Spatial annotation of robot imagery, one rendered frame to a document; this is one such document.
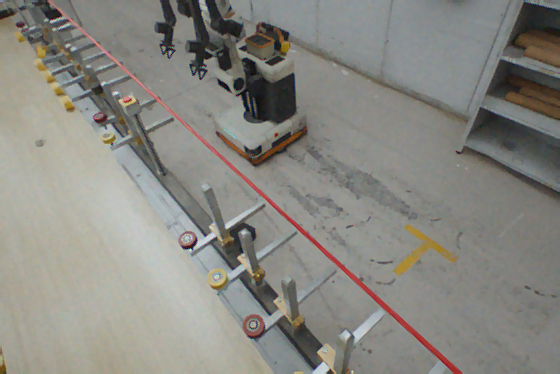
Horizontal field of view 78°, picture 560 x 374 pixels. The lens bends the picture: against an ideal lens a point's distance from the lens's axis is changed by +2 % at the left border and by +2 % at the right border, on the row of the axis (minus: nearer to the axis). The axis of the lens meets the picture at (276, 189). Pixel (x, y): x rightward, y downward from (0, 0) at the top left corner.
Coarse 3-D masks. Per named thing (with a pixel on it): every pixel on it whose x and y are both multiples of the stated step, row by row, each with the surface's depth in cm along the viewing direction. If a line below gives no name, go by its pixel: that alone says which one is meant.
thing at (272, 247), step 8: (288, 232) 156; (296, 232) 157; (280, 240) 154; (288, 240) 157; (264, 248) 152; (272, 248) 151; (264, 256) 150; (232, 272) 145; (240, 272) 145; (232, 280) 144; (224, 288) 143
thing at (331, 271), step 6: (330, 270) 144; (336, 270) 144; (318, 276) 143; (324, 276) 142; (330, 276) 144; (312, 282) 141; (318, 282) 141; (324, 282) 143; (306, 288) 140; (312, 288) 139; (318, 288) 142; (300, 294) 138; (306, 294) 138; (300, 300) 137; (276, 312) 134; (270, 318) 133; (276, 318) 133; (282, 318) 135; (270, 324) 131; (276, 324) 134
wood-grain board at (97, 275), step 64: (0, 64) 288; (0, 128) 224; (64, 128) 218; (0, 192) 183; (64, 192) 179; (128, 192) 175; (0, 256) 155; (64, 256) 152; (128, 256) 149; (0, 320) 134; (64, 320) 132; (128, 320) 129; (192, 320) 127
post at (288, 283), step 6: (288, 276) 112; (282, 282) 112; (288, 282) 110; (294, 282) 111; (282, 288) 116; (288, 288) 111; (294, 288) 114; (288, 294) 114; (294, 294) 117; (288, 300) 118; (294, 300) 120; (288, 306) 123; (294, 306) 124; (288, 312) 128; (294, 312) 127; (294, 318) 131; (288, 324) 139; (294, 330) 139
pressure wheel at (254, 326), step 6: (246, 318) 125; (252, 318) 125; (258, 318) 125; (246, 324) 124; (252, 324) 123; (258, 324) 123; (264, 324) 123; (246, 330) 122; (252, 330) 122; (258, 330) 122; (264, 330) 124; (252, 336) 121; (258, 336) 122
